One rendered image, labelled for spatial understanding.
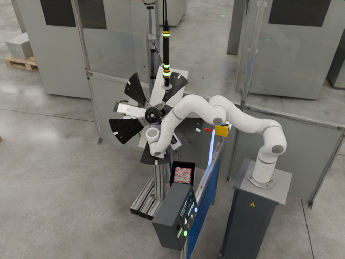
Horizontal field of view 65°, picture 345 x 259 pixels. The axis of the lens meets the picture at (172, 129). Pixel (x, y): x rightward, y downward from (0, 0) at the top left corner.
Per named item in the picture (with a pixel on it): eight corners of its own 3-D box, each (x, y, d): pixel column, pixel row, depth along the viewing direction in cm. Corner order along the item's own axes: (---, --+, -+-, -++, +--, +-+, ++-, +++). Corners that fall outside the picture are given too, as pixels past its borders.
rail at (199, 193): (219, 144, 237) (220, 137, 232) (224, 145, 236) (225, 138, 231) (181, 230, 171) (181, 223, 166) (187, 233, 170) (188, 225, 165)
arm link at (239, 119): (276, 151, 163) (272, 134, 176) (290, 139, 156) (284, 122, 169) (204, 118, 154) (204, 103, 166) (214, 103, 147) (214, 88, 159)
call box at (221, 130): (219, 124, 228) (221, 114, 222) (231, 127, 225) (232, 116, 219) (213, 135, 216) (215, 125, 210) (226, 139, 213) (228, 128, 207)
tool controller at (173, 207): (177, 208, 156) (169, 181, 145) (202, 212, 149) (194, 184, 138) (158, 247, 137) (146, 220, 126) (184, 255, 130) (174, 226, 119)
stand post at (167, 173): (166, 185, 301) (165, 94, 231) (173, 187, 298) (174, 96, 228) (164, 188, 298) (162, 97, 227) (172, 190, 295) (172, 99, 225)
